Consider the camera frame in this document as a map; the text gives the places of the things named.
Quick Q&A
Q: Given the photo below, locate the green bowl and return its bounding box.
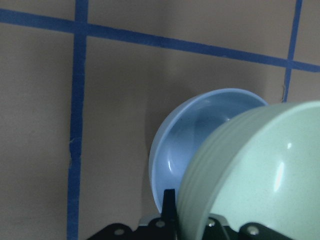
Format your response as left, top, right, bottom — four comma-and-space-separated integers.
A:
177, 101, 320, 240

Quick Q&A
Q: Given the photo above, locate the blue bowl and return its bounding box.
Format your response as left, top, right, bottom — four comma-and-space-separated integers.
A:
148, 88, 268, 212

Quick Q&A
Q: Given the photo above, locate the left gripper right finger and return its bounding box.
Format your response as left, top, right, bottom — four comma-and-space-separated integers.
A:
207, 213, 290, 240

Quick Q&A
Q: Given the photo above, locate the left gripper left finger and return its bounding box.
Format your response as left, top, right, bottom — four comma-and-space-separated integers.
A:
161, 189, 178, 240

